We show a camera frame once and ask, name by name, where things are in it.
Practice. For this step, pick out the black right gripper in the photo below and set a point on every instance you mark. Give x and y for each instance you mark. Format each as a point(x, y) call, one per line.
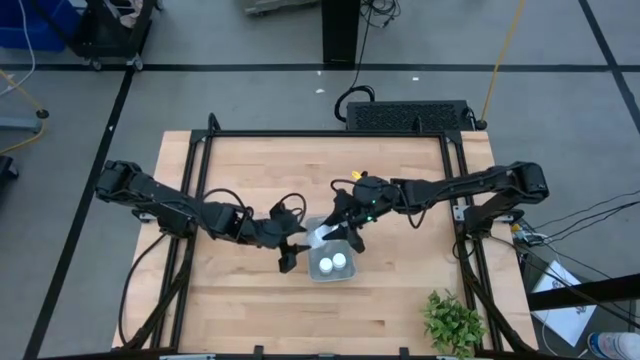
point(372, 197)

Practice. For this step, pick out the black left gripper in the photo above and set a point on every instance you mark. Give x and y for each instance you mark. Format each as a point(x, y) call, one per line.
point(277, 230)

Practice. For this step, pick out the white pill bottle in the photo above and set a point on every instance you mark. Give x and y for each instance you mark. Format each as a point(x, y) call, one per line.
point(322, 236)
point(339, 260)
point(326, 265)

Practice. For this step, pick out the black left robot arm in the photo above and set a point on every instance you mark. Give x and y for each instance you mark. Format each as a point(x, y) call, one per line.
point(165, 205)

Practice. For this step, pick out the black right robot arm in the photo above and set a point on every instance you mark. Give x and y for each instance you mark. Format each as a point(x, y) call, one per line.
point(475, 182)

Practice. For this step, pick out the white plastic basket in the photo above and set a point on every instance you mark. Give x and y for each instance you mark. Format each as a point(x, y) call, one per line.
point(350, 271)

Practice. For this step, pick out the yellow tag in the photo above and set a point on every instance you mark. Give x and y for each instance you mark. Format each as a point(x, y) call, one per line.
point(356, 175)

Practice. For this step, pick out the black computer case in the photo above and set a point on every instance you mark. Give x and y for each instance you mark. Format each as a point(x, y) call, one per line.
point(407, 116)

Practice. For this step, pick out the green potted plant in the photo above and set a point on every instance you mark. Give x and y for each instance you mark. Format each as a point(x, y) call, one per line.
point(452, 325)

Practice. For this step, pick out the power strip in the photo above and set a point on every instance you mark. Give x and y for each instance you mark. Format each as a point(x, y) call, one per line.
point(530, 234)

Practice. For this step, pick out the white paper sheet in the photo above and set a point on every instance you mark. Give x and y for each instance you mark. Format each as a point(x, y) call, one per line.
point(562, 305)

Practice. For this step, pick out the black bar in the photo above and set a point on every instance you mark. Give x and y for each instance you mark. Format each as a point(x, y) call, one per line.
point(585, 291)

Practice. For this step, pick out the black wheeled cart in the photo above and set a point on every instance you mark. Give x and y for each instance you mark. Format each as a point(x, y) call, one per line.
point(110, 30)

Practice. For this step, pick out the blue bin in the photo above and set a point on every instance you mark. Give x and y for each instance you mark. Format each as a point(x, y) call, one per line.
point(30, 22)

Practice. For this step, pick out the black table frame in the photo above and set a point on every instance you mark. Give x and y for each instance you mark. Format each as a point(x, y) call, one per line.
point(325, 133)

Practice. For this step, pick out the black corner bracket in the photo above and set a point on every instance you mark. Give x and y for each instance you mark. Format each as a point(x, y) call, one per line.
point(214, 122)
point(468, 119)

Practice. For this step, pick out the black post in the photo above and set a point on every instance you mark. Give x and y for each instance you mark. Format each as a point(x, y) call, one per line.
point(341, 30)

